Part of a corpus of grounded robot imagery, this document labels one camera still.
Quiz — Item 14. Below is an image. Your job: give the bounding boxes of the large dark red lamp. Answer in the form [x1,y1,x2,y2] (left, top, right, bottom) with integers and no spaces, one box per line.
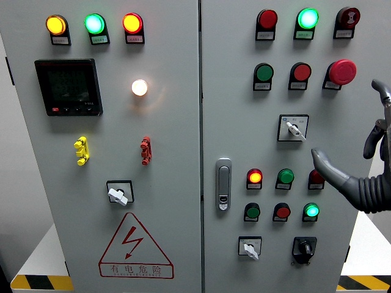
[255,9,279,42]

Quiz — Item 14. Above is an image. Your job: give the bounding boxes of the silver door lock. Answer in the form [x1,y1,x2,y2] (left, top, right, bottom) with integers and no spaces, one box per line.
[215,157,232,212]

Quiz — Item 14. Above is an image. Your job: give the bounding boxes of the large green lamp, white label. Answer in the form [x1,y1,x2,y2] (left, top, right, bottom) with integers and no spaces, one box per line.
[293,7,320,41]

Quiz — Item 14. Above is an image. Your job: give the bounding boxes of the pale grey cabinet door with lock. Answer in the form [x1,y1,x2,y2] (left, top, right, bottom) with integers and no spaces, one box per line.
[200,0,391,293]

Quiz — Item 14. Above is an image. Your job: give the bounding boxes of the large red push button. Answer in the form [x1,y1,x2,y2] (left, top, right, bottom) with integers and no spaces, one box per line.
[288,62,313,91]

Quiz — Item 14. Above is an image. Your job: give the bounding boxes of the large orange-lit red-ringed lamp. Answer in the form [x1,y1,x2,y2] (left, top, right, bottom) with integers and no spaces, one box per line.
[122,12,146,45]

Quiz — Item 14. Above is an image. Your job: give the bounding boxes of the white-handle switch, plain black plate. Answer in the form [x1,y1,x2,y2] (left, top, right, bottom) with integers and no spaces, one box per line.
[106,179,135,207]

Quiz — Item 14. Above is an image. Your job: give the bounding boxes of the small orange-lit red lamp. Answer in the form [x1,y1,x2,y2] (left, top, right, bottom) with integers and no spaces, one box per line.
[246,168,263,190]

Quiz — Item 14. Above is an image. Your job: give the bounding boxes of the small white-handle turn switch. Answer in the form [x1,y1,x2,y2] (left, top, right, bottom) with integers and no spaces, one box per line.
[238,236,263,261]

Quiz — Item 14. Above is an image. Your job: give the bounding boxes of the large red stop button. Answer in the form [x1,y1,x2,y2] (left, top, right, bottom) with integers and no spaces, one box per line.
[322,59,357,91]

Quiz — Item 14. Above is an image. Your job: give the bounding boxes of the small lit green lamp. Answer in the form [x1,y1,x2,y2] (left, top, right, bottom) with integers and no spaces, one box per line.
[302,202,320,223]

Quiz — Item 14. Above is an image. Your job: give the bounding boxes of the small red handle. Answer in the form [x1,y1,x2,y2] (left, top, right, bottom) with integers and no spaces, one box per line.
[140,136,153,166]

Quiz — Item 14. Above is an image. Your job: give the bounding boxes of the small flat red push button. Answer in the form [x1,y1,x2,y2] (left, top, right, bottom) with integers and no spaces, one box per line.
[272,202,291,223]

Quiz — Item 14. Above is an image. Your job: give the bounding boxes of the black-handle turn switch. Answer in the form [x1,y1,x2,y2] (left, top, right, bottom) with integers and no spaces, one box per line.
[291,236,318,266]

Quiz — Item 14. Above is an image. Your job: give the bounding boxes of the black yellow striped tape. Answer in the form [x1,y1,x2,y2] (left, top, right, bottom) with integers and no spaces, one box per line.
[336,275,391,291]
[10,274,74,292]

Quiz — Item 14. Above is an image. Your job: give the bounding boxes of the pale grey cabinet door with display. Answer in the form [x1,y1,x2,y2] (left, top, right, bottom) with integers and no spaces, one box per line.
[0,0,202,293]

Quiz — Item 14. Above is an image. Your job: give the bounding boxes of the large yellow indicator lamp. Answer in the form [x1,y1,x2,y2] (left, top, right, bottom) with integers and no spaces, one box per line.
[45,14,72,46]

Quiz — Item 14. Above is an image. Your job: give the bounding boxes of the long black door hinge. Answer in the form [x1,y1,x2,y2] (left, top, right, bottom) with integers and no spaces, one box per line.
[5,57,15,86]

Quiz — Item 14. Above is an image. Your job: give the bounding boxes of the black display meter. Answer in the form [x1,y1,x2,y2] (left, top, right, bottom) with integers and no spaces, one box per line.
[34,58,104,117]

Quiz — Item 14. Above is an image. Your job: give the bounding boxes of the small raised green button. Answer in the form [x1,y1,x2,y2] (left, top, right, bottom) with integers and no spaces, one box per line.
[274,168,295,191]

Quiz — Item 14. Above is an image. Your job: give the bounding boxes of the small yellow handle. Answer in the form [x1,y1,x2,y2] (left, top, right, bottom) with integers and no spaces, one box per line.
[73,136,90,167]

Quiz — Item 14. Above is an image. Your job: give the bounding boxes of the small flat green push button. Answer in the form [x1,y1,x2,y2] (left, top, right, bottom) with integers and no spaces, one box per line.
[243,202,261,223]

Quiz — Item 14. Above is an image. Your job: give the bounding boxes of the large green push button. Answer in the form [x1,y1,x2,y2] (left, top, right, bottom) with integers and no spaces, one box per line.
[252,62,275,92]

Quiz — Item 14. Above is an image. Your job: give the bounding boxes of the dark red buzzer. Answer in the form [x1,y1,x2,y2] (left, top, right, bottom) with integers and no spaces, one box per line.
[333,6,361,40]

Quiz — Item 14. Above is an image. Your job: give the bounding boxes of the red warning triangle sticker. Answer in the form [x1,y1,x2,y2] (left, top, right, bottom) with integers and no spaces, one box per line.
[98,212,175,280]

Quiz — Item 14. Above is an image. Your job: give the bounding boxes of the large white-handle turn switch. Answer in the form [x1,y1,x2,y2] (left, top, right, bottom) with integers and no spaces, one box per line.
[276,114,310,143]

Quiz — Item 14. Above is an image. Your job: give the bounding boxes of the small dark red lamp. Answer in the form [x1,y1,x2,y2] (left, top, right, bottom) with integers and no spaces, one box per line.
[307,169,326,190]

